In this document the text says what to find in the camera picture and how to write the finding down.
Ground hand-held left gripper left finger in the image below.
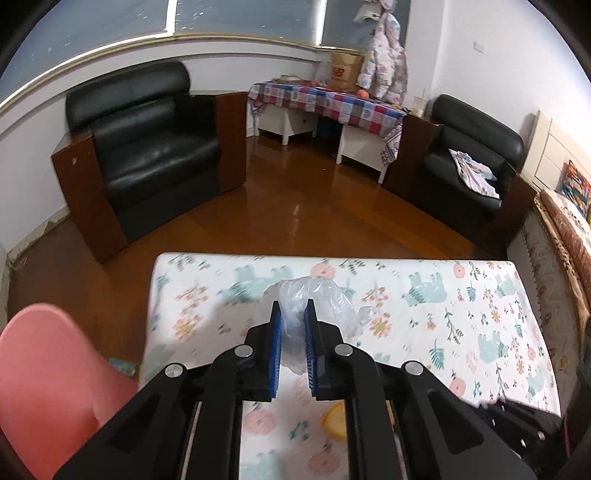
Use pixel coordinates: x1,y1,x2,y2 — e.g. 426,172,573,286
53,300,283,480

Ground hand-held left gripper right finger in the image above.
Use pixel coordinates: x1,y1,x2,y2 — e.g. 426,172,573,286
305,299,539,480

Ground clear plastic bag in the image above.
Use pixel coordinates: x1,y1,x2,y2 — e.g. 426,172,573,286
259,276,375,377

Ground wide orange peel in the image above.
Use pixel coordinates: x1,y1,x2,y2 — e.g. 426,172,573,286
322,401,356,444

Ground pink plastic bucket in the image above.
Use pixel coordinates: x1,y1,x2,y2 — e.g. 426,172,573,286
0,302,139,480

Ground small colourful wrapper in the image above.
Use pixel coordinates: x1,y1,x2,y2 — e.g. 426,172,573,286
107,357,139,377

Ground grey patterned mattress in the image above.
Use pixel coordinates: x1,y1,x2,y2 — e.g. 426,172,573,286
506,217,583,370

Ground white desk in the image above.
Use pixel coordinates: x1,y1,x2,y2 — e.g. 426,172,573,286
255,108,391,184

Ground white printed cloth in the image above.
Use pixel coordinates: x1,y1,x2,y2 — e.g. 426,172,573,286
450,148,502,200

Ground black leather armchair wooden sides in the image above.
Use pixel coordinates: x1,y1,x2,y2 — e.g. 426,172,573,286
51,61,250,265
383,93,539,252

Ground colourful striped pillow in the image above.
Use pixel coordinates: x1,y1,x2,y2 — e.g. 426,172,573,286
556,160,591,215

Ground plaid tablecloth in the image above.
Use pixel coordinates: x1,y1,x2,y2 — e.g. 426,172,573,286
247,79,407,164

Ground cream wooden headboard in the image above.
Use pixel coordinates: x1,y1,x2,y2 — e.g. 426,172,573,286
522,110,591,185

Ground brown paper bag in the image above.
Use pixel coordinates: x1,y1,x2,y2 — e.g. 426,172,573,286
327,48,365,92

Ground white floral puffer jacket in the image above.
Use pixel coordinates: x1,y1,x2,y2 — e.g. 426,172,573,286
356,11,409,104

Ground large curved window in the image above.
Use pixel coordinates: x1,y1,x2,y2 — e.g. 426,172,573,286
0,0,411,112

